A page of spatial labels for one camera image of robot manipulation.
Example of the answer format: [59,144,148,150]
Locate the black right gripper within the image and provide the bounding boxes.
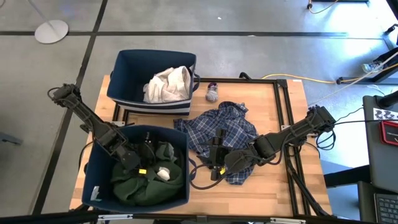
[206,128,233,182]

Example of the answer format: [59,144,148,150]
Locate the dark blue plaid shirt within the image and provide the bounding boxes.
[173,101,259,186]

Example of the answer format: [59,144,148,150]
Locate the green sweater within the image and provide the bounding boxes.
[110,141,185,207]

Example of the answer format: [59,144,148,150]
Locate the grey sock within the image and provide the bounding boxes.
[205,82,220,103]

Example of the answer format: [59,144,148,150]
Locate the white cloth garment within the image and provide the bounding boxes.
[142,65,192,104]

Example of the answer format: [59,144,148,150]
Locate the small white cloth piece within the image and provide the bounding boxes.
[157,167,172,182]

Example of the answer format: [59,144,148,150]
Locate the navy white striped fabric bin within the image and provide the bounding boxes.
[106,49,201,116]
[81,124,190,214]

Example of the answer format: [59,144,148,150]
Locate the white bin tag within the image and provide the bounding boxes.
[90,185,101,202]

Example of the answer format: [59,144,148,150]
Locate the black rig crossbar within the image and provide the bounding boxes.
[0,210,398,224]

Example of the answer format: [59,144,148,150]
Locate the round grey floor stand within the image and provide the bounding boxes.
[27,0,70,45]

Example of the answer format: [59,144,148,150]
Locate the grey side desk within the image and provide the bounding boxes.
[362,95,398,194]

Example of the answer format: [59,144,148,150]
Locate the black desk leg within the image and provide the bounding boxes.
[335,46,398,85]

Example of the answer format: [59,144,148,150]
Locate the black white marker tag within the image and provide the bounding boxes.
[373,108,398,123]

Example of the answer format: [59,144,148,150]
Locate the red black device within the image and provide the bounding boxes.
[378,120,398,147]

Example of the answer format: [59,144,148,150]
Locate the person's shoe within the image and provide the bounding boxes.
[361,60,384,74]

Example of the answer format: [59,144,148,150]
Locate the black keyboard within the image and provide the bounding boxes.
[374,192,398,224]

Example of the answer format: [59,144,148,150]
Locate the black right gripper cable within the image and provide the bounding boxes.
[188,164,226,190]

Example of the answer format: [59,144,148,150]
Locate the black coiled cables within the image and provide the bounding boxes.
[315,107,364,152]

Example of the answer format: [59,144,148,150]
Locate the yellow floor cable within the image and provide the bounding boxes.
[261,73,340,85]

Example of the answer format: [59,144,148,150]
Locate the white floor cable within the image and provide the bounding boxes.
[307,51,398,107]

